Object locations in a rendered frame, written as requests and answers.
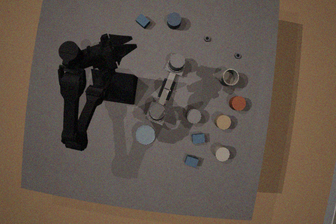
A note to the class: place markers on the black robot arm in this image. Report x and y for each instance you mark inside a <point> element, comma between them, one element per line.
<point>72,85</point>

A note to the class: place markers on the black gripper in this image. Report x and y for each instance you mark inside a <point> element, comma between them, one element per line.
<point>110,49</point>

